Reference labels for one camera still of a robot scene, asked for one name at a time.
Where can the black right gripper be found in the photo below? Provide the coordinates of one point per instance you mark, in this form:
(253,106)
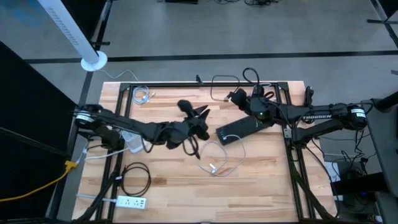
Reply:
(262,110)

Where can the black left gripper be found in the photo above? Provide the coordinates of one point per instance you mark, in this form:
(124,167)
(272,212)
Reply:
(192,130)

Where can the white tower power strip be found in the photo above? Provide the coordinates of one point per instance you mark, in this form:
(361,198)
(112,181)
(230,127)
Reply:
(135,146)

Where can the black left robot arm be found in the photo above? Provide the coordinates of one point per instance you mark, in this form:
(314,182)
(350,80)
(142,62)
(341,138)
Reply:
(130,124)

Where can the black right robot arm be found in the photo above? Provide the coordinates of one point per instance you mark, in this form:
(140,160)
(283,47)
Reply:
(317,112)

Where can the white flat power strip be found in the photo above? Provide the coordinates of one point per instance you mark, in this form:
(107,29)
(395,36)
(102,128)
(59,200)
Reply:
(130,202)

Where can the black box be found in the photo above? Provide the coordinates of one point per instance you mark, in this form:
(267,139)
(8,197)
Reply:
(357,188)

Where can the black curtain partition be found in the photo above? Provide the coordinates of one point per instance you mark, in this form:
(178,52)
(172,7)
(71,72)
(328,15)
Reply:
(94,12)
(25,124)

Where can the dark grey cabinet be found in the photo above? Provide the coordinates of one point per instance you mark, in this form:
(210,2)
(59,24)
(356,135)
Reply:
(382,140)

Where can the white tower fan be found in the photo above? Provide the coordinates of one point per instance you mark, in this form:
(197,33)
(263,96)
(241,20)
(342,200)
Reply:
(71,31)

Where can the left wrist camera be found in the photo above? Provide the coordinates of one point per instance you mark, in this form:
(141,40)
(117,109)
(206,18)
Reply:
(185,105)

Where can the small black frame clamp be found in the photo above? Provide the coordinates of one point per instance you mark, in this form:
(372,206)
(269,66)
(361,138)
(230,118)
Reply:
(199,80)

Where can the silver frame bracket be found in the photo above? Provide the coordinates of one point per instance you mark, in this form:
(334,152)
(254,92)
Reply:
(287,133)

